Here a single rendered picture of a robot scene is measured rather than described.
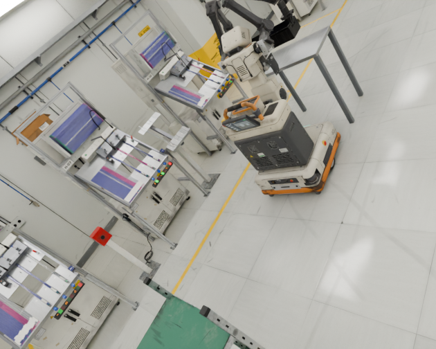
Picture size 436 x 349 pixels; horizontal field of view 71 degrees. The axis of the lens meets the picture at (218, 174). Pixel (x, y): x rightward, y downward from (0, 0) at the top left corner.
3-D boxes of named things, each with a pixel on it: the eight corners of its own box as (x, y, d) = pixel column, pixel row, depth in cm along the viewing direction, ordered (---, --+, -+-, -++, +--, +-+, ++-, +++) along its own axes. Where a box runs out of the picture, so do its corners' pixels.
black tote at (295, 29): (243, 63, 291) (236, 53, 286) (250, 52, 300) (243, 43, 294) (294, 38, 249) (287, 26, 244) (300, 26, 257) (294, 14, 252)
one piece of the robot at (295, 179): (306, 183, 251) (301, 176, 247) (266, 186, 282) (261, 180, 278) (306, 181, 252) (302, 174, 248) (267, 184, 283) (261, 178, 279)
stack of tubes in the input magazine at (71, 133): (104, 120, 343) (84, 102, 330) (73, 154, 321) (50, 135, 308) (100, 122, 352) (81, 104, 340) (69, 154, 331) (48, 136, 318)
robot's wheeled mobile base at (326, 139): (324, 194, 252) (310, 174, 240) (264, 197, 299) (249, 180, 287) (343, 136, 285) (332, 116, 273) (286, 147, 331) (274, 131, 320)
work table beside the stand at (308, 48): (353, 122, 294) (315, 53, 257) (291, 136, 346) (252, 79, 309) (363, 93, 316) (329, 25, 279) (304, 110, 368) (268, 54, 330)
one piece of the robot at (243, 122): (270, 127, 234) (250, 115, 220) (237, 136, 260) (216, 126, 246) (271, 113, 237) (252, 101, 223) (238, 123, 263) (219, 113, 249)
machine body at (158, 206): (193, 194, 398) (160, 163, 369) (162, 241, 368) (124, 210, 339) (167, 194, 448) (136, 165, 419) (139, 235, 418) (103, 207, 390)
